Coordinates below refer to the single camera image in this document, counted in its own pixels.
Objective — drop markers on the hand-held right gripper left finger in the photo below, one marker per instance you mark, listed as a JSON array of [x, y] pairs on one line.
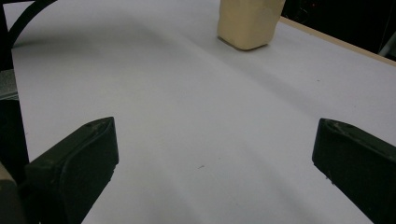
[[71, 174]]

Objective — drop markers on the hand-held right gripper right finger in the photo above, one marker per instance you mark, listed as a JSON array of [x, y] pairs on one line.
[[361, 165]]

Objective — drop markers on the beige square cup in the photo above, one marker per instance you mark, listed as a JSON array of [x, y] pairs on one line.
[[249, 25]]

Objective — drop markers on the white board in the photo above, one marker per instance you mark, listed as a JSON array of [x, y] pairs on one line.
[[202, 109]]

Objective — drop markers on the light wooden table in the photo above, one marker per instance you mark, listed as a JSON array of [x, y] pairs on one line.
[[342, 42]]

